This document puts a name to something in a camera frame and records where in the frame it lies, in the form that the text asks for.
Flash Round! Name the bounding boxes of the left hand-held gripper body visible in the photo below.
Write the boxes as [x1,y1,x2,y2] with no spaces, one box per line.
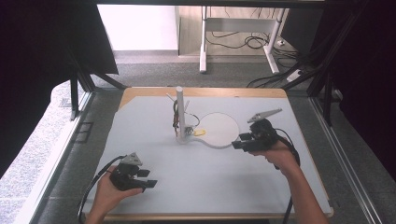
[109,152,146,192]

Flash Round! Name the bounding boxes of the wooden table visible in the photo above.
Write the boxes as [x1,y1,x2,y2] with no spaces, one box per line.
[81,87,335,222]

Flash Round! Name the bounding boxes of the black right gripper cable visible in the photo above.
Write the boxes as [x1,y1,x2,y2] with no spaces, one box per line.
[274,127,302,224]

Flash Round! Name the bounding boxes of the person's left hand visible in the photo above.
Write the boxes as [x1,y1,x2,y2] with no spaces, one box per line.
[92,165,145,216]

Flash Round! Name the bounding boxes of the black floor cables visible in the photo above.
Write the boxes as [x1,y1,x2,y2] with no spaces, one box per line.
[205,7,312,89]

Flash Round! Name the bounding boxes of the brown strap key fob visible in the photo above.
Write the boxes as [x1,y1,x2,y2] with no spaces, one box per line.
[172,99,181,137]

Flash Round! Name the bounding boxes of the white desk frame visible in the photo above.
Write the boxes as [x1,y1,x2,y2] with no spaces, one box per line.
[199,6,287,75]

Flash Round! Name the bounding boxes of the black metal frame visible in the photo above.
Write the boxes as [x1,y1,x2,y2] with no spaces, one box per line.
[279,6,365,127]
[64,46,129,122]

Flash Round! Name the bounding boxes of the grey table mat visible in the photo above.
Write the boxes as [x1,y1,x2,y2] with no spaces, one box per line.
[82,95,332,217]

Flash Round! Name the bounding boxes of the person's right hand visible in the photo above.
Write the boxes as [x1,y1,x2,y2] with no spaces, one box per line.
[249,141,301,180]

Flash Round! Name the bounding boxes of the key ring with keys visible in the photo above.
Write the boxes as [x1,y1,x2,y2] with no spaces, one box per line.
[184,111,207,138]

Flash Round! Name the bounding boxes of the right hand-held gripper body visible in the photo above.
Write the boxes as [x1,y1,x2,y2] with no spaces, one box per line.
[247,107,284,153]

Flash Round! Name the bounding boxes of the white power strip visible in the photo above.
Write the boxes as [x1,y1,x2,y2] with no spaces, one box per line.
[286,68,304,83]

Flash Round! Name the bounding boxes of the white key stand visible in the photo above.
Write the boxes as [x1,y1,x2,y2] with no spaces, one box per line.
[165,85,241,149]

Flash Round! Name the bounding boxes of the white wall panel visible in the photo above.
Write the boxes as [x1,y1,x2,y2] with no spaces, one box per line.
[97,4,179,52]

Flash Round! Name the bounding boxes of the black curtain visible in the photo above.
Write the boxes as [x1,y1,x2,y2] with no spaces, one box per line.
[0,0,120,180]
[281,0,396,175]

